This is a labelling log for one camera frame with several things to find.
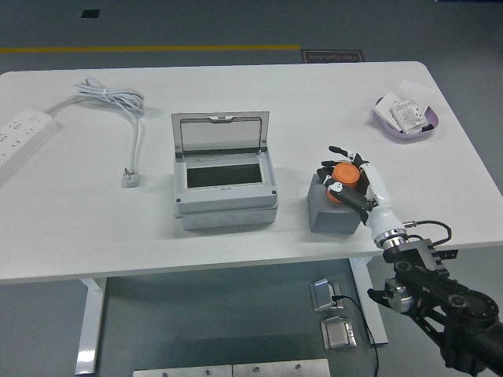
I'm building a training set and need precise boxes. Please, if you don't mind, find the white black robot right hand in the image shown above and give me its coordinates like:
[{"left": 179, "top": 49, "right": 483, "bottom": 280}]
[{"left": 316, "top": 145, "right": 406, "bottom": 241}]

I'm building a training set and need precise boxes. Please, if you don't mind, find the orange cylindrical battery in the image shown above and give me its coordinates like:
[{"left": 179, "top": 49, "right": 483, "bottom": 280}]
[{"left": 327, "top": 163, "right": 361, "bottom": 203}]

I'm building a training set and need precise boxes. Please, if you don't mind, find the grey electrical enclosure box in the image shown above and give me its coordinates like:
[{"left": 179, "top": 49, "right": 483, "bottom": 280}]
[{"left": 172, "top": 151, "right": 280, "bottom": 232}]

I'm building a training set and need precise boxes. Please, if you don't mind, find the tinted hinged box lid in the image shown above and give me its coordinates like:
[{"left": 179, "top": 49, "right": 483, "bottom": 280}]
[{"left": 171, "top": 111, "right": 270, "bottom": 158}]

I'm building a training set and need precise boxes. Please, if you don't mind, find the silver floor socket box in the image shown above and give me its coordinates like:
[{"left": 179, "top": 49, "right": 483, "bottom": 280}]
[
  {"left": 310, "top": 278, "right": 343, "bottom": 312},
  {"left": 321, "top": 316, "right": 358, "bottom": 350}
]

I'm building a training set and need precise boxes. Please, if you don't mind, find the grey cube holder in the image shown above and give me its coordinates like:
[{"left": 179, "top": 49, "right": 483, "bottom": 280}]
[{"left": 307, "top": 172, "right": 365, "bottom": 236}]

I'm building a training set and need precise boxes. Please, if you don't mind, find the purple plastic tray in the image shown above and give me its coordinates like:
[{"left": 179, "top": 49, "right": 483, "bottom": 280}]
[{"left": 372, "top": 96, "right": 441, "bottom": 143}]

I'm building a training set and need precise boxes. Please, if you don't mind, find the white table leg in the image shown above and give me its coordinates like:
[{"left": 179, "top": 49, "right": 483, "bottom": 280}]
[
  {"left": 351, "top": 257, "right": 389, "bottom": 346},
  {"left": 74, "top": 276, "right": 108, "bottom": 375}
]

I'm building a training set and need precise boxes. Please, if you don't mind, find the black floor sign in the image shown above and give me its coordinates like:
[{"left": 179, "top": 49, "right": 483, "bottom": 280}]
[{"left": 301, "top": 49, "right": 365, "bottom": 64}]

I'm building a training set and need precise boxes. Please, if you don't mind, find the white power strip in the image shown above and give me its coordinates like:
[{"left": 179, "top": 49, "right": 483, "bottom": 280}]
[{"left": 0, "top": 108, "right": 58, "bottom": 182}]

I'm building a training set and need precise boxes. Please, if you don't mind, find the white printed switch module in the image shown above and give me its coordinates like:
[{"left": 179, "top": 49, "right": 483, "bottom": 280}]
[{"left": 390, "top": 97, "right": 429, "bottom": 135}]

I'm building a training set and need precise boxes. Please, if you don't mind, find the black floor cable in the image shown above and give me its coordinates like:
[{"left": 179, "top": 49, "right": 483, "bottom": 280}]
[{"left": 332, "top": 294, "right": 380, "bottom": 377}]

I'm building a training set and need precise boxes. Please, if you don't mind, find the metal base plate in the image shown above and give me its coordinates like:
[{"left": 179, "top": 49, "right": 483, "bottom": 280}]
[
  {"left": 233, "top": 358, "right": 331, "bottom": 377},
  {"left": 132, "top": 364, "right": 233, "bottom": 377}
]

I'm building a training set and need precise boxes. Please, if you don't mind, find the white power cord with plug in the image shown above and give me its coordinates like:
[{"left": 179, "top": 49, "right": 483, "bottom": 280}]
[{"left": 45, "top": 76, "right": 145, "bottom": 189}]

